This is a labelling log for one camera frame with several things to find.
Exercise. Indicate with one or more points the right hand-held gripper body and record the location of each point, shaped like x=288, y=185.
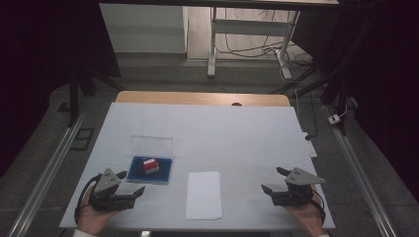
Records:
x=293, y=196

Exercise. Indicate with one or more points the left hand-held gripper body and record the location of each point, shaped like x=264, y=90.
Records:
x=108, y=200

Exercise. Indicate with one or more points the blue case with clear lid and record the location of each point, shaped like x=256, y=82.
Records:
x=136, y=173

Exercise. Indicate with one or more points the red and white stamp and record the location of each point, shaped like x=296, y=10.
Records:
x=150, y=166

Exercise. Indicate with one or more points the person's right hand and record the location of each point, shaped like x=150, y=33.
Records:
x=306, y=217

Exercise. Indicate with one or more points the person's left hand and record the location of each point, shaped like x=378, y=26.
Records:
x=90, y=219

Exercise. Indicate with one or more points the small white paper sheet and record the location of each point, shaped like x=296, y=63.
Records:
x=204, y=197

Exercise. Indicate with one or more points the large white table cover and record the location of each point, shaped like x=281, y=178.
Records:
x=214, y=138

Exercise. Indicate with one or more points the dark round table grommet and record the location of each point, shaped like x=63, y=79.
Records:
x=236, y=104

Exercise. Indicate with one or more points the dark curtain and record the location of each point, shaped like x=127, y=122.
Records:
x=392, y=82
x=39, y=65

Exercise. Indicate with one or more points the white desk with metal legs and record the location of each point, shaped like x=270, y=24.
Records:
x=250, y=28

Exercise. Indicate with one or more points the white cabinet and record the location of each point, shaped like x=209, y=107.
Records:
x=145, y=29

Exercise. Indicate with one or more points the black floor outlet frame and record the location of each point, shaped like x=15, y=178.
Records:
x=74, y=140

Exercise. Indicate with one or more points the aluminium floor rail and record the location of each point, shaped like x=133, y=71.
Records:
x=42, y=177
x=359, y=177

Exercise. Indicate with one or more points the white metal frame stand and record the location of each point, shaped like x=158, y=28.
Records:
x=263, y=51

